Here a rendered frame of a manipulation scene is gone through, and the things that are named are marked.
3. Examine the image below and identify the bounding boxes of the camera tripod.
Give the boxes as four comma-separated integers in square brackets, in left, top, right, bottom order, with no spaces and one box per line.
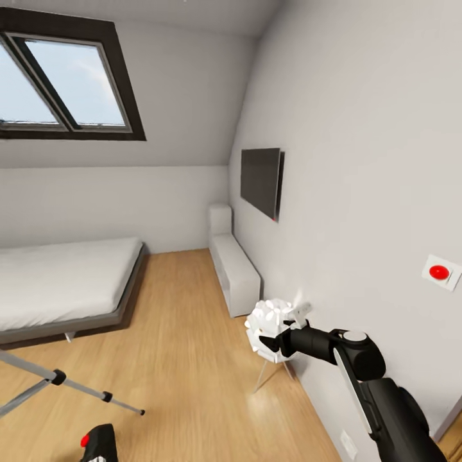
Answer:
[0,350,144,418]

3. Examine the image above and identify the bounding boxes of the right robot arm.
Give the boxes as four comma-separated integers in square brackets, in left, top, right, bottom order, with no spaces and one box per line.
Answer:
[259,301,448,462]

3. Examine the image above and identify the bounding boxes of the digital camera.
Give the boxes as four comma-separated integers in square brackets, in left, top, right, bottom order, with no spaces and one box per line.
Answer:
[80,423,117,462]

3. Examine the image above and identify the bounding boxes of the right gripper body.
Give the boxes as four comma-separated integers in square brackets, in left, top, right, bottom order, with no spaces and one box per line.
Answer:
[277,322,318,358]

